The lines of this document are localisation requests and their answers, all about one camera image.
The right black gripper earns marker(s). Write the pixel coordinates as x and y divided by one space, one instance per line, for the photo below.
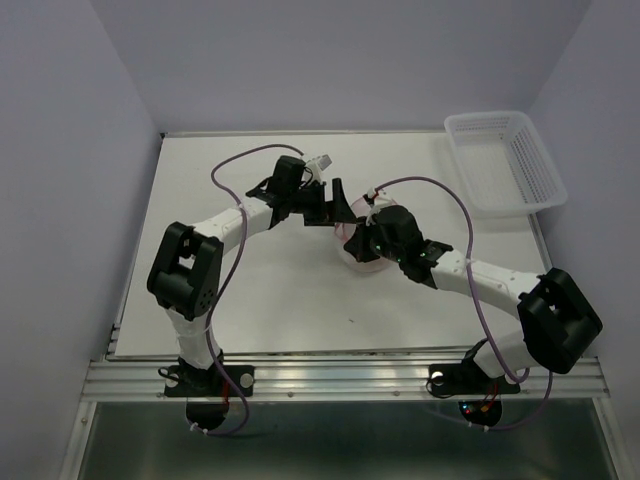
356 244

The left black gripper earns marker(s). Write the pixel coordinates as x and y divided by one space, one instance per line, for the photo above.
328 211

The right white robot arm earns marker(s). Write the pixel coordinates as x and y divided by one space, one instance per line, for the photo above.
557 322

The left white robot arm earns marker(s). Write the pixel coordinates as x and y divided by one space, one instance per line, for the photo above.
185 275

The white plastic basket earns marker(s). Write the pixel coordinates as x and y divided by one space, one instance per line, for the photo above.
503 164

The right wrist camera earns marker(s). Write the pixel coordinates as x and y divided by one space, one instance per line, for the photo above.
377 199

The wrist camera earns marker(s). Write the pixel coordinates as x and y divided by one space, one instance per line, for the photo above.
318 164
377 199

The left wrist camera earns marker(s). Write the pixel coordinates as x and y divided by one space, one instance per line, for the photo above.
318 164

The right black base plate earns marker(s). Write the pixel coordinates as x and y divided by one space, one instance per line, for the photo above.
446 380

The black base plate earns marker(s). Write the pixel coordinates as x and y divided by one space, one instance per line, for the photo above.
446 380
184 381

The aluminium frame rail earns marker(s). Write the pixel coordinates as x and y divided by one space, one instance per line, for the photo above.
373 345

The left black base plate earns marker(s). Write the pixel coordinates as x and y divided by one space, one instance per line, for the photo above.
184 381

